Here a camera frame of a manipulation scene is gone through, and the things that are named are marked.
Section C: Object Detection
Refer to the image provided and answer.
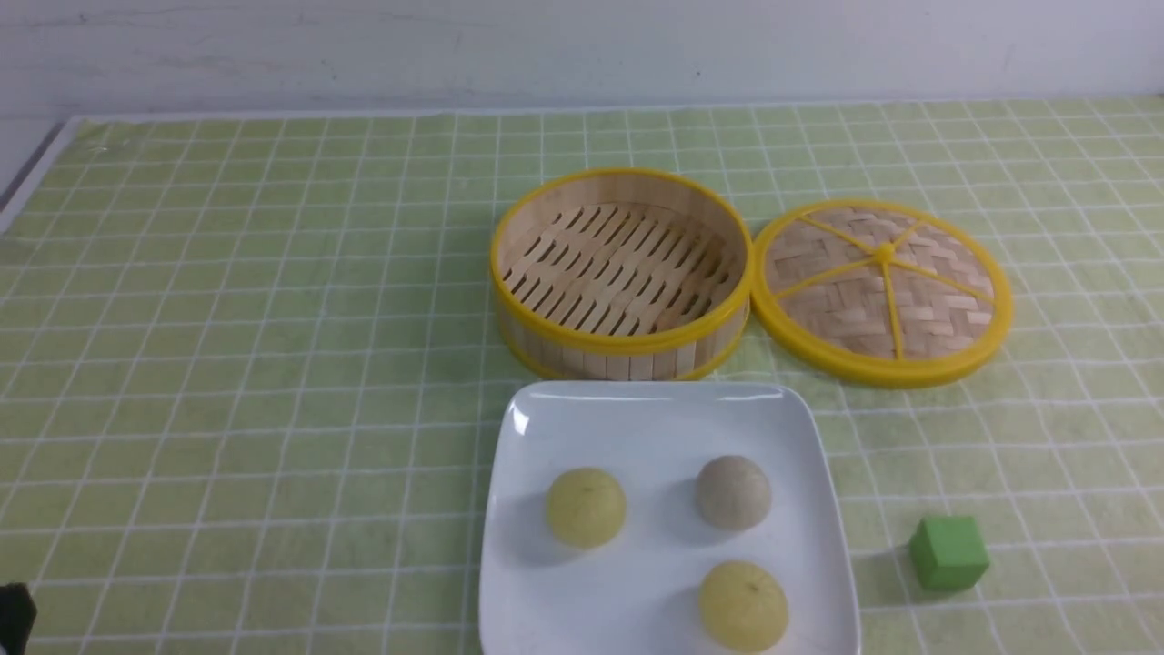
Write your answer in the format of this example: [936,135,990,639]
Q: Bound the grey steamed bun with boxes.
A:
[696,455,773,532]

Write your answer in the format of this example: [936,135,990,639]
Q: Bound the green checkered tablecloth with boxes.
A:
[1,98,1163,654]

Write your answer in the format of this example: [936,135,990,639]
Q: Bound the bamboo steamer basket yellow rim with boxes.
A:
[489,168,758,380]

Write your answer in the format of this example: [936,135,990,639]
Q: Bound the green foam cube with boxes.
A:
[908,515,992,592]

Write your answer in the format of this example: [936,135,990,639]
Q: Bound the bamboo steamer lid yellow rim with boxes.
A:
[751,199,1014,389]

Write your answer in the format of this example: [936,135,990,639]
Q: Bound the yellow steamed bun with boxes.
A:
[697,558,790,652]
[546,467,627,549]

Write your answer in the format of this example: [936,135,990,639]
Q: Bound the white square plate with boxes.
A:
[478,380,861,654]

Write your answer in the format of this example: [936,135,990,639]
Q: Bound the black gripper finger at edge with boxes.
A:
[0,584,37,655]

